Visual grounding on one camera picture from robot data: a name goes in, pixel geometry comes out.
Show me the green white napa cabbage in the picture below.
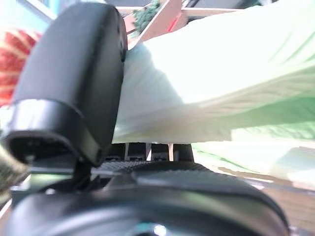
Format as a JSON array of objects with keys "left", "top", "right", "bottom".
[
  {"left": 191, "top": 141, "right": 315, "bottom": 190},
  {"left": 112, "top": 0, "right": 315, "bottom": 146}
]

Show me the large orange striped pumpkin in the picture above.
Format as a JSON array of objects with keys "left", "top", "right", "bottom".
[{"left": 0, "top": 29, "right": 42, "bottom": 107}]

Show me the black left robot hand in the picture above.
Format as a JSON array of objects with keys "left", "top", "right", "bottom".
[{"left": 0, "top": 2, "right": 290, "bottom": 236}]

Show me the green broccoli with leaves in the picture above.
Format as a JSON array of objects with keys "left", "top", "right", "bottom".
[{"left": 132, "top": 0, "right": 162, "bottom": 35}]

